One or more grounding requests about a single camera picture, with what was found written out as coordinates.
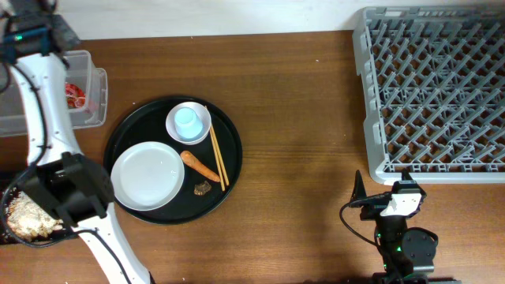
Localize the round black tray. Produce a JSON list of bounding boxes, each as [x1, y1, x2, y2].
[[103, 95, 243, 225]]

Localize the grey dishwasher rack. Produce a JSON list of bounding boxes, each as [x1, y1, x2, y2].
[[352, 5, 504, 185]]

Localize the black food waste bin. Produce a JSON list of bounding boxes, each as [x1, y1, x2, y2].
[[0, 171, 80, 245]]

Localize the pile of rice waste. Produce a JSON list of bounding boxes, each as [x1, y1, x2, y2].
[[7, 192, 63, 241]]

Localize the light blue cup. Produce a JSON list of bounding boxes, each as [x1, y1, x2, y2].
[[174, 107, 203, 140]]

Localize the clear plastic waste bin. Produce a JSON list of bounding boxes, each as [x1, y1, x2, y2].
[[1, 50, 108, 137]]

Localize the brown food scrap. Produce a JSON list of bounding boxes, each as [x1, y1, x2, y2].
[[193, 181, 212, 196]]

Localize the white bowl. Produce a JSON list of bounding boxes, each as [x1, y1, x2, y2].
[[165, 102, 206, 145]]

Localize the large white plate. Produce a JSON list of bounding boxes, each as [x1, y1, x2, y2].
[[110, 141, 185, 211]]

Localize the orange carrot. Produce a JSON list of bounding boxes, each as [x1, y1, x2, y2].
[[180, 151, 221, 182]]

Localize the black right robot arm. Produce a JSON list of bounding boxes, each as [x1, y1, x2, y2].
[[339, 170, 457, 284]]

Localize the red snack wrapper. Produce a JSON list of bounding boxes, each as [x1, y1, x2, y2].
[[65, 83, 86, 108]]

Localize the wooden chopstick left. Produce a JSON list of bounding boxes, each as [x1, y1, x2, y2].
[[209, 125, 226, 192]]

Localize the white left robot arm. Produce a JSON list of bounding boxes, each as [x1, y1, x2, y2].
[[1, 0, 154, 283]]

